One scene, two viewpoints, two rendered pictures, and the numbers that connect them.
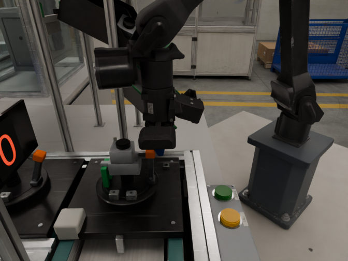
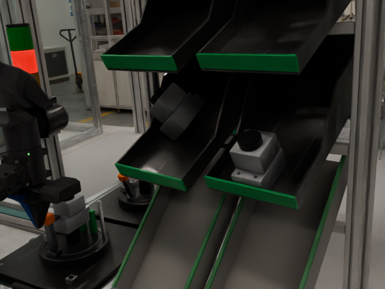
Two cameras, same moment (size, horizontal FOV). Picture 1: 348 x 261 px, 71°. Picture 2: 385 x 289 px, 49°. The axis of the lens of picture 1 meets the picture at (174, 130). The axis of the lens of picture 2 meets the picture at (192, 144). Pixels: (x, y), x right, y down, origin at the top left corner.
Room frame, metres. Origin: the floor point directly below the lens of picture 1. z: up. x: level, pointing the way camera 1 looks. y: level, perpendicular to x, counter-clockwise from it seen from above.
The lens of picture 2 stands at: (1.03, -0.42, 1.42)
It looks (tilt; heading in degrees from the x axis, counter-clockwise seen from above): 18 degrees down; 121
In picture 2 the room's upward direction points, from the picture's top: 4 degrees counter-clockwise
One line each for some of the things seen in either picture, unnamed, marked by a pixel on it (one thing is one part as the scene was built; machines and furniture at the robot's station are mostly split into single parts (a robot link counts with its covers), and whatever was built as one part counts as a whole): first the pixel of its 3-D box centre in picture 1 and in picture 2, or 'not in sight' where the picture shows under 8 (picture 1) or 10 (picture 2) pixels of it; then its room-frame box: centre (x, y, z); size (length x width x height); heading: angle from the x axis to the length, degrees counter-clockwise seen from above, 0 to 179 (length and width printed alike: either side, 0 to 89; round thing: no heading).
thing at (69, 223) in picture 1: (70, 223); not in sight; (0.33, 0.20, 0.97); 0.05 x 0.05 x 0.04; 1
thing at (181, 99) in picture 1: (185, 104); (3, 179); (0.43, -0.02, 1.18); 0.07 x 0.07 x 0.06; 89
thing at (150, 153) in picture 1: (146, 163); (53, 230); (0.43, 0.06, 1.04); 0.04 x 0.02 x 0.08; 91
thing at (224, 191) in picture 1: (222, 193); not in sight; (0.41, -0.11, 0.96); 0.04 x 0.04 x 0.02
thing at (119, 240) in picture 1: (120, 244); not in sight; (0.30, 0.10, 0.95); 0.01 x 0.01 x 0.04; 1
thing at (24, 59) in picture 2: not in sight; (24, 61); (0.23, 0.22, 1.33); 0.05 x 0.05 x 0.05
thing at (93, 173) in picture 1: (129, 191); (76, 253); (0.42, 0.10, 0.96); 0.24 x 0.24 x 0.02; 1
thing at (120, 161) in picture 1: (119, 156); (72, 207); (0.42, 0.11, 1.06); 0.08 x 0.04 x 0.07; 91
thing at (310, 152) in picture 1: (281, 171); not in sight; (0.50, -0.28, 0.96); 0.15 x 0.15 x 0.20; 42
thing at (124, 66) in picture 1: (130, 53); (32, 108); (0.41, 0.07, 1.27); 0.12 x 0.08 x 0.11; 103
